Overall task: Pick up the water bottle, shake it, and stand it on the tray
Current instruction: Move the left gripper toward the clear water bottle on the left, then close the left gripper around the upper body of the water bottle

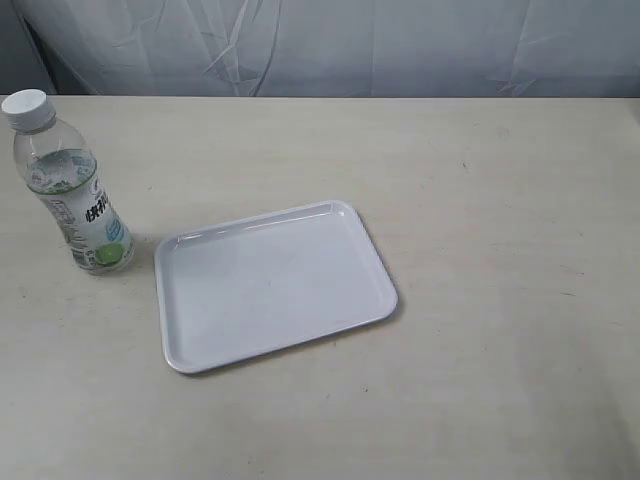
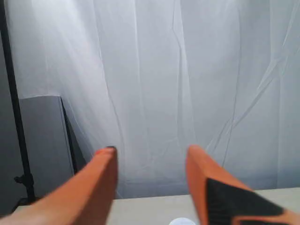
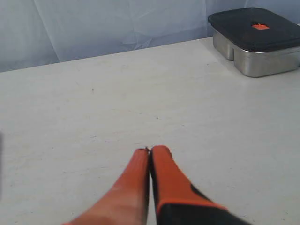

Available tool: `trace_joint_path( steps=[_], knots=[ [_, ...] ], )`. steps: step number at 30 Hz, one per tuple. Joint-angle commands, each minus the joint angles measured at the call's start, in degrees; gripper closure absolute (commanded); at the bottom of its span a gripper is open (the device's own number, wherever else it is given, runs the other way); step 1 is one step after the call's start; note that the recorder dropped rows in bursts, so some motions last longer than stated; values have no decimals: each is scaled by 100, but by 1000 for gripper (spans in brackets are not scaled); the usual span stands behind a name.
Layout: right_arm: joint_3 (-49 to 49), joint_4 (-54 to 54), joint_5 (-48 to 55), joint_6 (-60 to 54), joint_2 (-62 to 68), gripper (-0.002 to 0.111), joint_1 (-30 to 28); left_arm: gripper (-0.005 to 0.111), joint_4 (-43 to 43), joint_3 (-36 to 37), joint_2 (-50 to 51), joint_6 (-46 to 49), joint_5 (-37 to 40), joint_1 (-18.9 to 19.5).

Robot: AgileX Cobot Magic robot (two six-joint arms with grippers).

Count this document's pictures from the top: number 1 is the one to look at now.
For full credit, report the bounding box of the clear plastic drink bottle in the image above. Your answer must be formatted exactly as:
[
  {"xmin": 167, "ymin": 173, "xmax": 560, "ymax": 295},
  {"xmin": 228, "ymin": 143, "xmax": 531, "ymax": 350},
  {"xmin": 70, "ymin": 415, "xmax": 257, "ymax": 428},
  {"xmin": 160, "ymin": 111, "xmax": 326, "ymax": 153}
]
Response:
[{"xmin": 1, "ymin": 89, "xmax": 134, "ymax": 275}]

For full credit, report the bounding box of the white rectangular plastic tray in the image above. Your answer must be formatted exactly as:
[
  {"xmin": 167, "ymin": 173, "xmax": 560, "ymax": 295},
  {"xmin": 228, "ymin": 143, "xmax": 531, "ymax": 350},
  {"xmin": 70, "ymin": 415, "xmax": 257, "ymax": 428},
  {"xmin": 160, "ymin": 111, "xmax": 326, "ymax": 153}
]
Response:
[{"xmin": 154, "ymin": 200, "xmax": 398, "ymax": 375}]

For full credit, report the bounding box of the white wrinkled backdrop cloth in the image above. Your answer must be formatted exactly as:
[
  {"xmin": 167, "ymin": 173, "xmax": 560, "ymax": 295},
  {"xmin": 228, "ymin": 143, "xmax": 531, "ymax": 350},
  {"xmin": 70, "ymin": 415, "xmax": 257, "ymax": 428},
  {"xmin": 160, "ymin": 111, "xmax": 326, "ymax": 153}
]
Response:
[{"xmin": 1, "ymin": 1, "xmax": 639, "ymax": 97}]

